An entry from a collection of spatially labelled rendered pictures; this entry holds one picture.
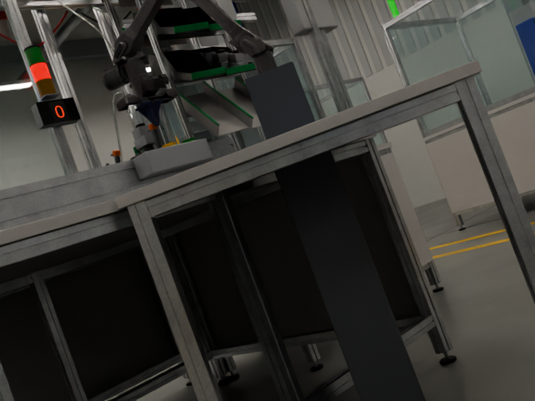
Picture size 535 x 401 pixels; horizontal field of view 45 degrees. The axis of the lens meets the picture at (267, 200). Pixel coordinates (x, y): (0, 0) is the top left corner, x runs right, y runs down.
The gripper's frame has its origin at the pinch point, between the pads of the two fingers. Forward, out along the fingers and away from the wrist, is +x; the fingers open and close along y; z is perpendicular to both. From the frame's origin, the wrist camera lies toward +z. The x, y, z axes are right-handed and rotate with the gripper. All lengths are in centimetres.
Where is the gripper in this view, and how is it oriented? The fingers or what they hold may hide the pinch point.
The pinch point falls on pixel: (153, 115)
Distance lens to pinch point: 197.3
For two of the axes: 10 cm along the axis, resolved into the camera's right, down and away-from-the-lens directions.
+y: 6.9, -2.4, 6.8
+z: 6.3, -2.8, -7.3
